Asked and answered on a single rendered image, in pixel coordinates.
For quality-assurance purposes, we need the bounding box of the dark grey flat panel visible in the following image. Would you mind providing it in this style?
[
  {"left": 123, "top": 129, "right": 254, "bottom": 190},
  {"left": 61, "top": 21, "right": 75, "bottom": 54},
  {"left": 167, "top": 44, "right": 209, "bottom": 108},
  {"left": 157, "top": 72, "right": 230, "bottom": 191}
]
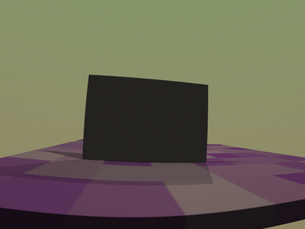
[{"left": 82, "top": 74, "right": 208, "bottom": 163}]

